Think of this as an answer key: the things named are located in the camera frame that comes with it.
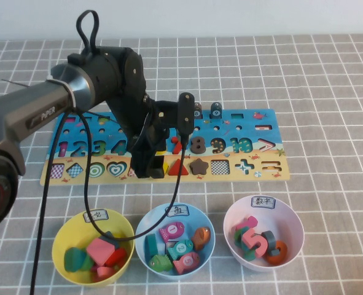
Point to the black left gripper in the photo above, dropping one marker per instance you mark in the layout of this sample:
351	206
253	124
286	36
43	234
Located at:
150	139

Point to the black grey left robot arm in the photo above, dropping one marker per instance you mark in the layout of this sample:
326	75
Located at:
30	110

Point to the blue ocean puzzle board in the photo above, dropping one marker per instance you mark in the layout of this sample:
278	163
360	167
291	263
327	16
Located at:
209	155

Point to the light blue labelled bowl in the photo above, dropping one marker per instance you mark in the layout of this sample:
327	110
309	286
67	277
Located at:
199	215

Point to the red wooden shape piece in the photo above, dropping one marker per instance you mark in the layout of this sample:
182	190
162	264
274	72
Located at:
118	256

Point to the yellow labelled bowl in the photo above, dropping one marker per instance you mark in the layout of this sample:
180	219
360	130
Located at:
70	230

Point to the green wooden number piece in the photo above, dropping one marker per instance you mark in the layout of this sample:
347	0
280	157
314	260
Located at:
238	238

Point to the magenta wooden number piece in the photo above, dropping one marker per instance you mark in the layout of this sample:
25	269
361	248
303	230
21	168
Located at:
249	222

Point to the pink round wooden piece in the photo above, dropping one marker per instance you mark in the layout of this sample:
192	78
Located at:
104	272

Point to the light green shape piece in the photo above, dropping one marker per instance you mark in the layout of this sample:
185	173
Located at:
88	263

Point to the dark green rounded shape piece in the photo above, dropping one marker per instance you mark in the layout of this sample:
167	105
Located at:
73	259

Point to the teal wooden number piece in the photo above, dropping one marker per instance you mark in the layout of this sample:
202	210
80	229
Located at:
248	254

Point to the dark grey number piece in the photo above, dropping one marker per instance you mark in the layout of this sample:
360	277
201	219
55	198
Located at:
268	239

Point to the pink labelled bowl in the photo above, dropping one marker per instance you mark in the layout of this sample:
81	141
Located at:
285	221

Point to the red wooden triangle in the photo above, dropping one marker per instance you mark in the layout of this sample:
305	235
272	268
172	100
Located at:
179	169

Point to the red wooden number seven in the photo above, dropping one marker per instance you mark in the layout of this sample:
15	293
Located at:
176	149

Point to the brown wooden star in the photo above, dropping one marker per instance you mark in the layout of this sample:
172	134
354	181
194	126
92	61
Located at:
198	167

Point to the brown wooden number eight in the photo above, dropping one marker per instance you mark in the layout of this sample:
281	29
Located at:
198	145

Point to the pink wooden fish one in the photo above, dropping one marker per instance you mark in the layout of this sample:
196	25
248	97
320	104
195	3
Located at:
172	230

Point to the brown wooden fish eight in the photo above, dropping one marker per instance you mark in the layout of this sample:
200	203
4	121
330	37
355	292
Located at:
198	109

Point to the grey-blue wooden shape block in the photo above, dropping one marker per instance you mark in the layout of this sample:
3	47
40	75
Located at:
112	242

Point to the teal wooden fish two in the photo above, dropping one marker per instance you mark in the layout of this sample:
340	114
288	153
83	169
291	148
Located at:
180	248

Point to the orange wooden fish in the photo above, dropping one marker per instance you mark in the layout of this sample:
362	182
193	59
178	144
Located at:
201	238

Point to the navy wooden fish nine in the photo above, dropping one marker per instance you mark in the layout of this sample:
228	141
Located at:
216	107

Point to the green wooden fish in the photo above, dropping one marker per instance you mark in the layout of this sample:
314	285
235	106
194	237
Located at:
159	262

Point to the pink square wooden block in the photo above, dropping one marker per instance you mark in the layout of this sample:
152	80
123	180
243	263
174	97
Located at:
99	250

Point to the pink wooden fish five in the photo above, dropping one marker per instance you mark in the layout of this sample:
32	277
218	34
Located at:
185	262

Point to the white zip tie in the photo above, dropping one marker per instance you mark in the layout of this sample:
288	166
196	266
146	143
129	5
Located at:
58	83

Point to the pink wooden number five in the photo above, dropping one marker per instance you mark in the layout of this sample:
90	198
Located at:
259	246

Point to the grey grid tablecloth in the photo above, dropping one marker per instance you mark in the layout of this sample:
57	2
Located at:
322	123

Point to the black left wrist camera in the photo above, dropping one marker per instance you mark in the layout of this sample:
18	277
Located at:
186	113

